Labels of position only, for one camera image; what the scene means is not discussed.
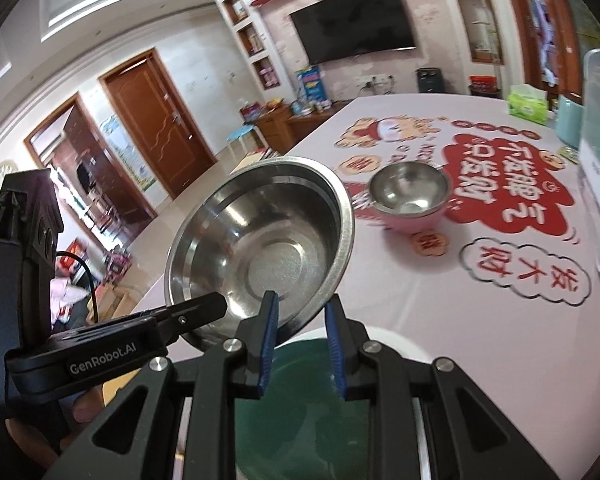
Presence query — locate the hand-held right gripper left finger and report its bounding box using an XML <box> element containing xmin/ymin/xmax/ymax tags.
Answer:
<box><xmin>40</xmin><ymin>290</ymin><xmax>281</xmax><ymax>480</ymax></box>

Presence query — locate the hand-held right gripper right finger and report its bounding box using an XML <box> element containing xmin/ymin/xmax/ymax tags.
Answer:
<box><xmin>324</xmin><ymin>294</ymin><xmax>561</xmax><ymax>480</ymax></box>

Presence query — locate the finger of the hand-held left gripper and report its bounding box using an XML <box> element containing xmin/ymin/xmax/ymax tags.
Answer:
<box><xmin>150</xmin><ymin>294</ymin><xmax>228</xmax><ymax>356</ymax></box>

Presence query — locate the white plate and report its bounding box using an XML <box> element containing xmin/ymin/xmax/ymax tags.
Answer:
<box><xmin>172</xmin><ymin>326</ymin><xmax>433</xmax><ymax>480</ymax></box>

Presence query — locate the green plate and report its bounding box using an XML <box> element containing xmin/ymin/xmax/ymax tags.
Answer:
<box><xmin>232</xmin><ymin>337</ymin><xmax>381</xmax><ymax>480</ymax></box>

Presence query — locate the large steel bowl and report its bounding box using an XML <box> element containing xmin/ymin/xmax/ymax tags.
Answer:
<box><xmin>164</xmin><ymin>156</ymin><xmax>356</xmax><ymax>352</ymax></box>

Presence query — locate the pink bowl with steel inside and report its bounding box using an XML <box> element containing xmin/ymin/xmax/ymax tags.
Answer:
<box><xmin>369</xmin><ymin>161</ymin><xmax>453</xmax><ymax>235</ymax></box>

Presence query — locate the person's left hand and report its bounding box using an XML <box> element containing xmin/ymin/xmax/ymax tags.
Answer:
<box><xmin>5</xmin><ymin>385</ymin><xmax>106</xmax><ymax>466</ymax></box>

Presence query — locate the pink cloth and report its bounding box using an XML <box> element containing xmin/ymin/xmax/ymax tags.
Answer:
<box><xmin>50</xmin><ymin>277</ymin><xmax>88</xmax><ymax>323</ymax></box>

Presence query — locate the pink toy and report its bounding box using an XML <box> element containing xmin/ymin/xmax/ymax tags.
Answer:
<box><xmin>102</xmin><ymin>252</ymin><xmax>133</xmax><ymax>286</ymax></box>

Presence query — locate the pink printed tablecloth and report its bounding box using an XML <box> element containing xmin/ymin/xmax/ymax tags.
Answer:
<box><xmin>130</xmin><ymin>92</ymin><xmax>600</xmax><ymax>480</ymax></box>

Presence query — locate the stack of books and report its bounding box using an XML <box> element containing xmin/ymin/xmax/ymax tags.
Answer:
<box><xmin>236</xmin><ymin>149</ymin><xmax>283</xmax><ymax>173</ymax></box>

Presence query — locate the light blue round stool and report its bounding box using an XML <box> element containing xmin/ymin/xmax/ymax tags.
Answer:
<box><xmin>225</xmin><ymin>124</ymin><xmax>266</xmax><ymax>163</ymax></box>

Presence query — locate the brown wooden door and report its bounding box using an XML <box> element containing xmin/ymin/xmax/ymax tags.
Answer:
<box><xmin>99</xmin><ymin>47</ymin><xmax>218</xmax><ymax>201</ymax></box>

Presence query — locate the wooden television cabinet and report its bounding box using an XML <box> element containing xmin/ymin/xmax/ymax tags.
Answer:
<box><xmin>252</xmin><ymin>100</ymin><xmax>353</xmax><ymax>158</ymax></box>

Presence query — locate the blue printed box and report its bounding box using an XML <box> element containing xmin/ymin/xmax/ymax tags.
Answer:
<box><xmin>295</xmin><ymin>65</ymin><xmax>327</xmax><ymax>103</ymax></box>

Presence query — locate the black air fryer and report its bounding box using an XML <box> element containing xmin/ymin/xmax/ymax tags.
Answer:
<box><xmin>416</xmin><ymin>66</ymin><xmax>446</xmax><ymax>94</ymax></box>

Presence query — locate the red basket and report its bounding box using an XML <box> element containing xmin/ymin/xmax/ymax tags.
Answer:
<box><xmin>467</xmin><ymin>75</ymin><xmax>503</xmax><ymax>98</ymax></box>

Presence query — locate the green tissue box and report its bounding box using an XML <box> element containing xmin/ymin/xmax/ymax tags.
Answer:
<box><xmin>506</xmin><ymin>85</ymin><xmax>551</xmax><ymax>126</ymax></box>

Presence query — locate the teal canister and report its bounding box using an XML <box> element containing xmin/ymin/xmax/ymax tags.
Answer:
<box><xmin>555</xmin><ymin>95</ymin><xmax>586</xmax><ymax>148</ymax></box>

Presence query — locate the wooden glass sliding door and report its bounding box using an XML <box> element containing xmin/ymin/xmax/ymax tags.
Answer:
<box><xmin>500</xmin><ymin>0</ymin><xmax>600</xmax><ymax>101</ymax></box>

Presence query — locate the black cable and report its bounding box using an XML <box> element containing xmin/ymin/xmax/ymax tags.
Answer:
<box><xmin>55</xmin><ymin>251</ymin><xmax>101</xmax><ymax>323</ymax></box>

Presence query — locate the wooden door frame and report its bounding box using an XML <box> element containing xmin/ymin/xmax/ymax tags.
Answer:
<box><xmin>25</xmin><ymin>92</ymin><xmax>158</xmax><ymax>251</ymax></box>

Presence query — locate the colourful wall poster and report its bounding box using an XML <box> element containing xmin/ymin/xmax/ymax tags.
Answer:
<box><xmin>99</xmin><ymin>112</ymin><xmax>156</xmax><ymax>193</ymax></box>

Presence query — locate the white built-in wall shelving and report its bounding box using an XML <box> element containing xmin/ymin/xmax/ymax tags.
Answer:
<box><xmin>222</xmin><ymin>0</ymin><xmax>283</xmax><ymax>91</ymax></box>
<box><xmin>452</xmin><ymin>0</ymin><xmax>506</xmax><ymax>66</ymax></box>

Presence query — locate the black wall television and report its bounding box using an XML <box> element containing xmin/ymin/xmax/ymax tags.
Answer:
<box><xmin>290</xmin><ymin>0</ymin><xmax>418</xmax><ymax>66</ymax></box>

